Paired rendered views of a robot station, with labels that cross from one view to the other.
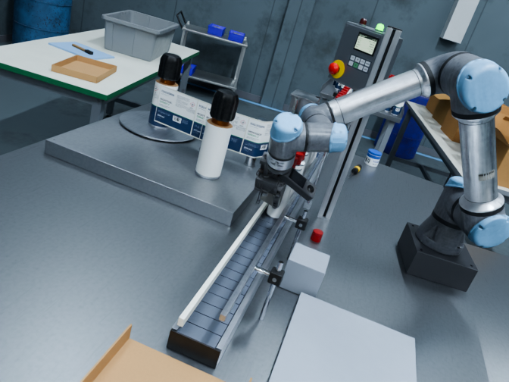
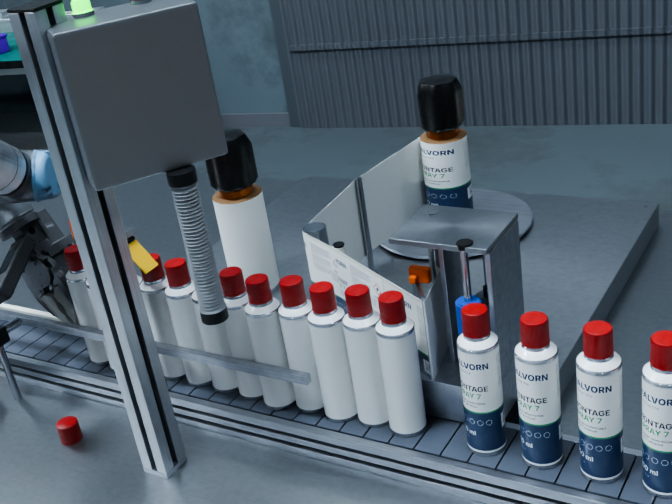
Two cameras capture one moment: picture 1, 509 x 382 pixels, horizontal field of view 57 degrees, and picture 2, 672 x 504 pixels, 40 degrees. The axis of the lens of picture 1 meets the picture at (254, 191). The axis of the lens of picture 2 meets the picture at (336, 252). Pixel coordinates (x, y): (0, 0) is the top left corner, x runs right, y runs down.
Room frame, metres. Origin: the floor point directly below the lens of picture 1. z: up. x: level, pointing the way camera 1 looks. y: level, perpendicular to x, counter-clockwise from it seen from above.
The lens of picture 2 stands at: (2.28, -1.15, 1.66)
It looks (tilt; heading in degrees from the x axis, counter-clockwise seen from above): 26 degrees down; 114
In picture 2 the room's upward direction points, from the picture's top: 9 degrees counter-clockwise
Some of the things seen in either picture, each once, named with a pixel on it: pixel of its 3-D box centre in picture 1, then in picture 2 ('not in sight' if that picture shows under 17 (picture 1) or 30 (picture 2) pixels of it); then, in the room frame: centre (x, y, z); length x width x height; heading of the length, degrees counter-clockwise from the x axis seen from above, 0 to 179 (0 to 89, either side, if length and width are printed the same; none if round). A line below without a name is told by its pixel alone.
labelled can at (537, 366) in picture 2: not in sight; (538, 389); (2.09, -0.21, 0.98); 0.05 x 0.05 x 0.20
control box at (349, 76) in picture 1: (363, 58); (135, 89); (1.62, -0.22, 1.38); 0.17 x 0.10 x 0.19; 45
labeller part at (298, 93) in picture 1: (306, 95); (453, 227); (1.96, -0.09, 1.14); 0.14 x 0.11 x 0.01; 170
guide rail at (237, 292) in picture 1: (285, 211); (37, 321); (1.24, -0.10, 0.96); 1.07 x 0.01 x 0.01; 170
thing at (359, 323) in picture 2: not in sight; (367, 355); (1.85, -0.17, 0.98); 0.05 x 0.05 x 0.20
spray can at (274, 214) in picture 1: (282, 186); (90, 304); (1.34, -0.08, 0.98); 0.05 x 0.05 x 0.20
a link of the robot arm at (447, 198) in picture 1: (461, 199); not in sight; (1.42, -0.63, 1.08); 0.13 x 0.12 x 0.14; 12
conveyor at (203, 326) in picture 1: (285, 199); (198, 388); (1.53, -0.12, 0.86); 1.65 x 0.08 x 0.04; 170
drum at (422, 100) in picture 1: (405, 122); not in sight; (5.86, -1.54, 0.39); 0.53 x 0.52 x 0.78; 89
